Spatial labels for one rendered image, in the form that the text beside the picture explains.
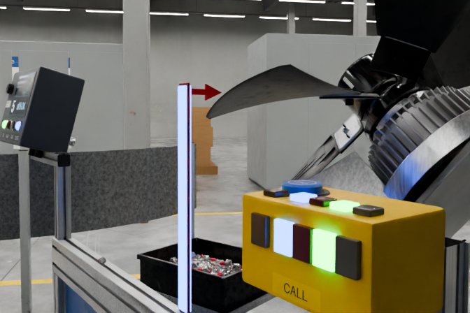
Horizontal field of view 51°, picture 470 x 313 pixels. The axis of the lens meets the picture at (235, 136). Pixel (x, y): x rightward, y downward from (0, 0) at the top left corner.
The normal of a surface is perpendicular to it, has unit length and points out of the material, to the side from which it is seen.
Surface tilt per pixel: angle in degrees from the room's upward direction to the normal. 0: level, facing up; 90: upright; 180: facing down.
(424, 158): 77
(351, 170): 55
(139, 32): 90
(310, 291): 90
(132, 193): 90
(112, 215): 90
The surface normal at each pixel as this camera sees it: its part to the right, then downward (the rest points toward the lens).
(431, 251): 0.59, 0.04
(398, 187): -0.87, 0.18
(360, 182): -0.25, -0.53
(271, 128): 0.17, 0.05
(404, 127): -0.69, -0.25
